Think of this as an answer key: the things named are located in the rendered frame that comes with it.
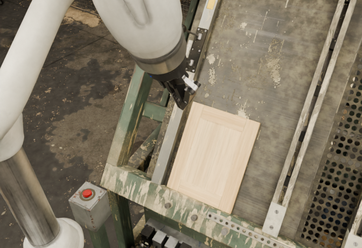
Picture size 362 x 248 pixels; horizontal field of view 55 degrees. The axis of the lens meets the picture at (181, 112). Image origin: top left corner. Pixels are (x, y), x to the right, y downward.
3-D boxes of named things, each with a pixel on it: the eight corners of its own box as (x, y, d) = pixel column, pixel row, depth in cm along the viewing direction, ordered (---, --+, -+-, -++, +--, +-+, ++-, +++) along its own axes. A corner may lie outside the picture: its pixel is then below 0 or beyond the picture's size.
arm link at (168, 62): (148, -2, 54) (157, 20, 59) (111, 41, 52) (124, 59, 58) (194, 24, 51) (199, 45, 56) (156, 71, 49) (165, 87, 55)
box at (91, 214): (75, 223, 159) (67, 199, 148) (92, 204, 167) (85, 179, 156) (96, 234, 155) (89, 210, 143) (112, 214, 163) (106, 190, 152)
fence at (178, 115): (154, 179, 162) (150, 181, 159) (215, -17, 156) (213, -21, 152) (164, 184, 160) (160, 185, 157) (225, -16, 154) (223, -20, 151)
